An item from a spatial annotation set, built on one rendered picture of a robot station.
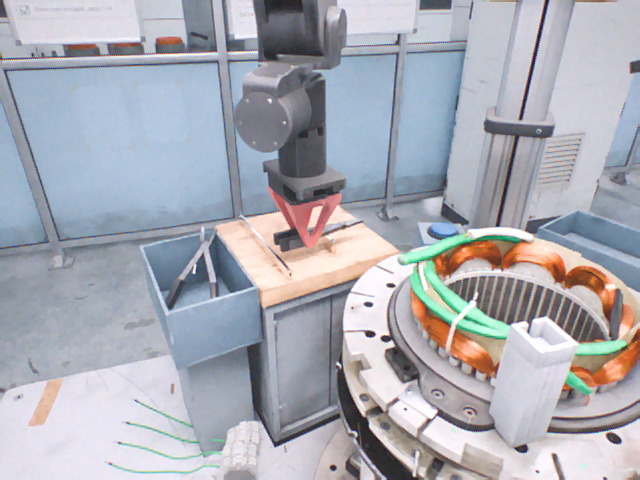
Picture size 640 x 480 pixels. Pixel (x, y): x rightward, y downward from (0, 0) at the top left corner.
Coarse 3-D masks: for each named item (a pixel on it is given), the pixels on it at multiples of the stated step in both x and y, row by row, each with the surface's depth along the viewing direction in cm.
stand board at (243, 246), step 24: (264, 216) 71; (312, 216) 71; (336, 216) 71; (240, 240) 64; (336, 240) 64; (360, 240) 64; (384, 240) 64; (264, 264) 59; (288, 264) 59; (312, 264) 58; (336, 264) 59; (360, 264) 59; (264, 288) 54; (288, 288) 55; (312, 288) 57
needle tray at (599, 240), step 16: (560, 224) 71; (576, 224) 73; (592, 224) 71; (608, 224) 69; (544, 240) 67; (560, 240) 65; (576, 240) 72; (592, 240) 72; (608, 240) 70; (624, 240) 68; (592, 256) 62; (608, 256) 61; (624, 256) 68; (624, 272) 60
